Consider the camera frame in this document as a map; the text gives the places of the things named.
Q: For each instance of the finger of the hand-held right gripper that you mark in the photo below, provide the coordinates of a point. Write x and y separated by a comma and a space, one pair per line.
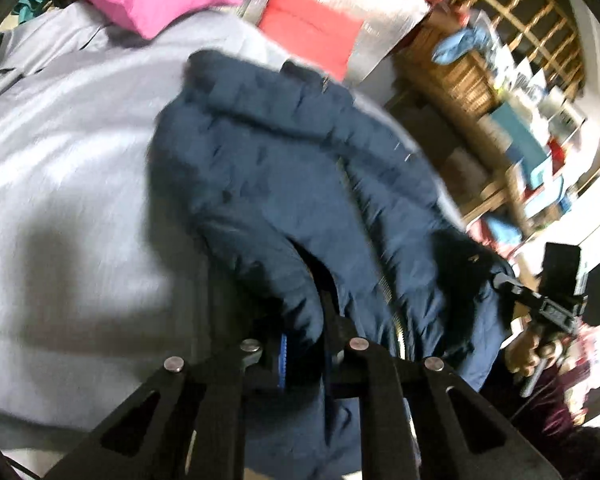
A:
515, 290

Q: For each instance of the grey shirt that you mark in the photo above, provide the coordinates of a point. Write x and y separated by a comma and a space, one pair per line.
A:
15, 70

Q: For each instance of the grey bed sheet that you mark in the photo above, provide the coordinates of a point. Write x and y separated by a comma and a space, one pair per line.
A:
70, 160

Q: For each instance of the red pillow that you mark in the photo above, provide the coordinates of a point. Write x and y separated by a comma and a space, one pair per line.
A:
310, 30

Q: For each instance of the wooden side table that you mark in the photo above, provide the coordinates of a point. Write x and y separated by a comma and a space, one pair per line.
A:
505, 180

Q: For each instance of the person's right hand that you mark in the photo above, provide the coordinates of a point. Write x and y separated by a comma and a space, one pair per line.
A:
530, 355

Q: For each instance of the navy puffer jacket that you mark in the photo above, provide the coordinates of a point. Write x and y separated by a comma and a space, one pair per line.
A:
280, 185

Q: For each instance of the silver foil mat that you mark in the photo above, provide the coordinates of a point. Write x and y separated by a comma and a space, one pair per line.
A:
380, 15

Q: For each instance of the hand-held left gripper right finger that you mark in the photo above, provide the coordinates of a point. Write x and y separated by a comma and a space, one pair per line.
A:
345, 360

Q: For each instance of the person's right forearm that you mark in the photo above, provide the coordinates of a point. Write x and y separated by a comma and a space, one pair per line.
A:
560, 410

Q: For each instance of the teal cardboard box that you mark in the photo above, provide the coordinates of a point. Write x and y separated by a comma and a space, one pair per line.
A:
522, 140

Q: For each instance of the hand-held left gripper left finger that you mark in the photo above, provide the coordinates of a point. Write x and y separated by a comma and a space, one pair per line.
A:
260, 365

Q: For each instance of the wicker basket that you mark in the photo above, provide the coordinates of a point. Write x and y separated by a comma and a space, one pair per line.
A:
460, 85

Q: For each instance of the wooden stair railing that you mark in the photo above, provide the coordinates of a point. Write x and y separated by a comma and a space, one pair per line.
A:
540, 20

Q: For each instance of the blue folded cloth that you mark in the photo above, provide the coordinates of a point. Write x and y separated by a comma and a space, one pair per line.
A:
505, 227

